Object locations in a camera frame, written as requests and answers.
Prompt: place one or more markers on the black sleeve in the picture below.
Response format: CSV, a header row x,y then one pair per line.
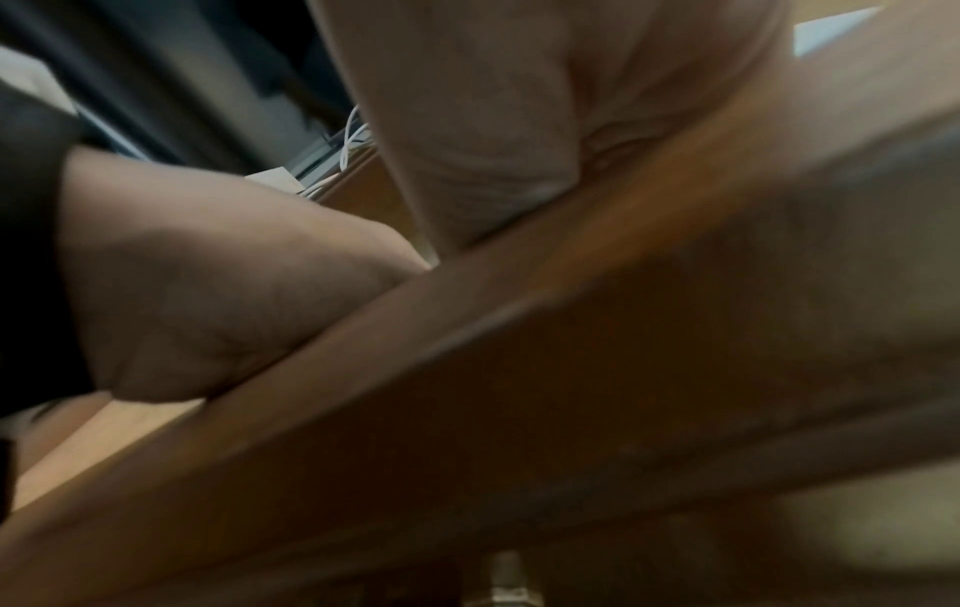
x,y
30,249

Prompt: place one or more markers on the dark grey cabinet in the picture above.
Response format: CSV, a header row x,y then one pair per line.
x,y
187,77

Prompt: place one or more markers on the person's left forearm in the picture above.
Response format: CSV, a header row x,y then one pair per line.
x,y
225,278

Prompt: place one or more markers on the grey metal bracket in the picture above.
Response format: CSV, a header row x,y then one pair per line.
x,y
508,578

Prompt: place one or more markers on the person's right hand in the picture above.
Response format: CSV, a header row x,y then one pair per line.
x,y
480,101

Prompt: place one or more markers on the white paper sheet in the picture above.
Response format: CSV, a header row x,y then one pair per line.
x,y
277,179

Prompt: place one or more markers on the brown wooden board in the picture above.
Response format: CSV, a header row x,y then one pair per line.
x,y
600,367

